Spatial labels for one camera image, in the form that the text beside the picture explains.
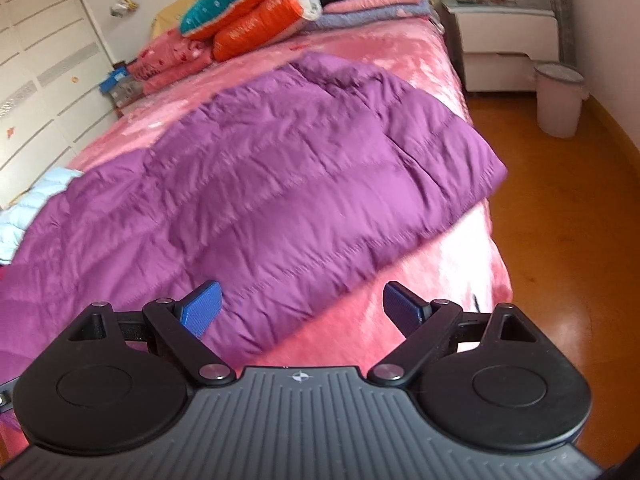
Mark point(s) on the blue box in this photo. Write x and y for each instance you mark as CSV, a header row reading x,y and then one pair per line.
x,y
117,85

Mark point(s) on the white wardrobe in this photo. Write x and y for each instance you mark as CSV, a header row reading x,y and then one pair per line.
x,y
45,85

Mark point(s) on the purple down jacket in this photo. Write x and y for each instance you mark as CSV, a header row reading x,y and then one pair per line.
x,y
275,185

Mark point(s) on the pink and lavender folded blankets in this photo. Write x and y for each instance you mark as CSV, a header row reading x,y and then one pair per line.
x,y
360,19

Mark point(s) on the yellow headboard cover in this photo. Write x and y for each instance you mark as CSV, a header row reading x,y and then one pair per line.
x,y
172,15

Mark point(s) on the grey curtain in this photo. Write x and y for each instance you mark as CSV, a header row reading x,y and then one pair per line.
x,y
560,10

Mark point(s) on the pink bed blanket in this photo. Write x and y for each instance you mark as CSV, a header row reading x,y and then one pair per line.
x,y
435,285

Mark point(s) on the teal orange folded quilt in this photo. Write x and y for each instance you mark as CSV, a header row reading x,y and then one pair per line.
x,y
250,15

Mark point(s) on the white nightstand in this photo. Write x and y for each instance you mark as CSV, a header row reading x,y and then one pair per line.
x,y
505,35

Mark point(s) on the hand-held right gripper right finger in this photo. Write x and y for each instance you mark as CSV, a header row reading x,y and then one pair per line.
x,y
402,307

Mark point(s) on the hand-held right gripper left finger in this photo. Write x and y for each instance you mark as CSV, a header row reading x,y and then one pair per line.
x,y
200,310

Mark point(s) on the pink trash bin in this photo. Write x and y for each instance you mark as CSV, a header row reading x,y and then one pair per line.
x,y
557,105

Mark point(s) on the pink folded quilt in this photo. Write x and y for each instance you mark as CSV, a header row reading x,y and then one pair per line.
x,y
170,62

